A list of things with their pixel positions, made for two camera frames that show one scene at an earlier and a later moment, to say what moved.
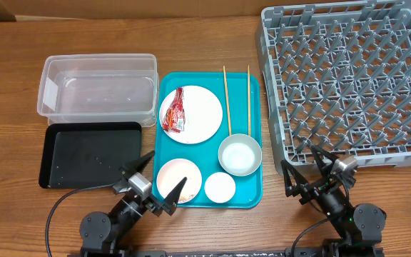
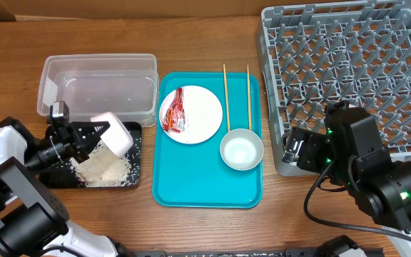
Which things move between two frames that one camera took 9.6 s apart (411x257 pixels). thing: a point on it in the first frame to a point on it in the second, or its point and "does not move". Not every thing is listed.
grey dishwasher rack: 355,78 does not move
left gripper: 170,201 to 75,139
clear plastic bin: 99,88 does not move
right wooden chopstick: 249,98 does not move
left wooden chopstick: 227,101 does not move
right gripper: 302,183 to 292,144
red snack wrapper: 174,119 does not move
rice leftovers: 182,198 to 103,168
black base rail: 227,253 does not move
